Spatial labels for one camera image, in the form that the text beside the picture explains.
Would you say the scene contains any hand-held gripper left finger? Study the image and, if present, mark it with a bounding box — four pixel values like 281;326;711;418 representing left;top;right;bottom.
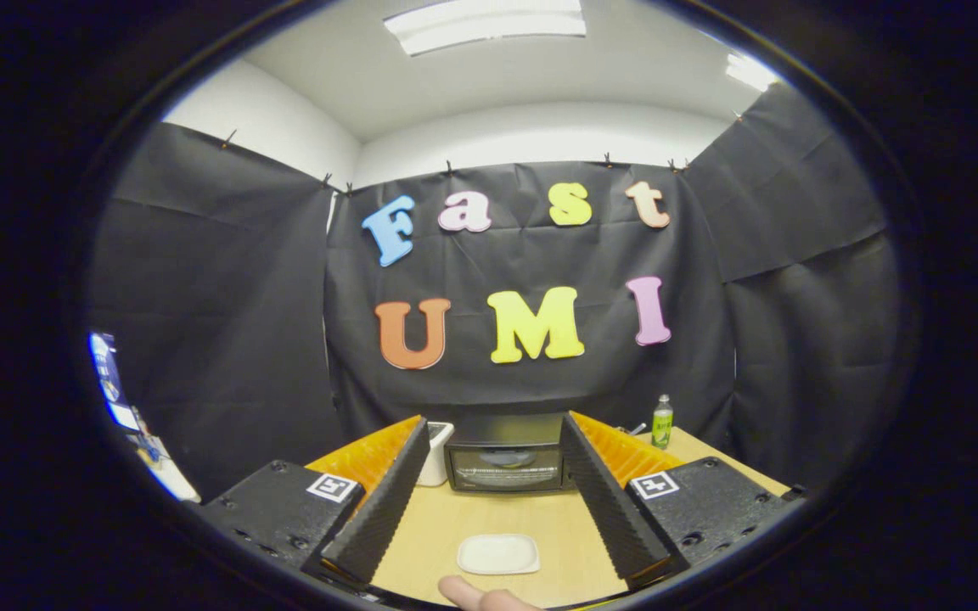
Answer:
200;415;432;588

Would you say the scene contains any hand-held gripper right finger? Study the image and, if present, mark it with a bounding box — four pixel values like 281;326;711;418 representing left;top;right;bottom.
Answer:
559;412;795;589

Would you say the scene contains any black toaster oven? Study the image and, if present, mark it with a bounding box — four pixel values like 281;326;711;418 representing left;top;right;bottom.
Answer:
443;412;575;496

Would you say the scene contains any white pop-up toaster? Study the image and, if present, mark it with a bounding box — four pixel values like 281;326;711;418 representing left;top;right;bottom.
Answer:
417;421;455;488

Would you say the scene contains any green drink bottle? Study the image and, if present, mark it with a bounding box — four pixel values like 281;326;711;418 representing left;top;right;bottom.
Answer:
651;394;675;450

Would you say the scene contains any white rectangular plate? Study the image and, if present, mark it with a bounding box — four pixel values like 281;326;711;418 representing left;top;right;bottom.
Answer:
456;533;541;576

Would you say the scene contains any blue and white board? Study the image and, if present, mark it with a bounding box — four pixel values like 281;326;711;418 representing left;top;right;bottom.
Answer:
88;331;143;434

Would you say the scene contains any small ceiling light panel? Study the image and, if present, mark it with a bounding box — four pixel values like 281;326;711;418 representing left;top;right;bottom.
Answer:
725;53;780;92

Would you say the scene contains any long ceiling light panel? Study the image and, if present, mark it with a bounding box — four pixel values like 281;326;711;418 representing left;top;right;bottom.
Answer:
383;0;587;57

